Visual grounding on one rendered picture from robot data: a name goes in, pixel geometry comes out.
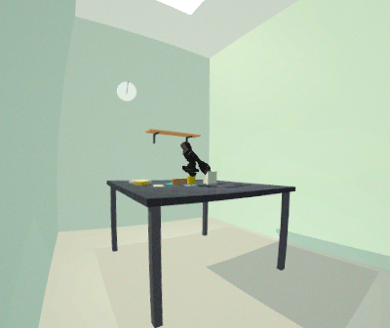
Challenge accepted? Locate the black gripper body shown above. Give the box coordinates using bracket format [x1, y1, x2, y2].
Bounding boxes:
[185, 162, 199, 173]

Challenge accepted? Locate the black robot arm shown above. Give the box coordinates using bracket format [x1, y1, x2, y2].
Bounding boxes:
[181, 142, 211, 175]

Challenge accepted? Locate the tan wooden plank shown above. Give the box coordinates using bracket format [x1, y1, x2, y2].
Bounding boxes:
[172, 179, 187, 185]

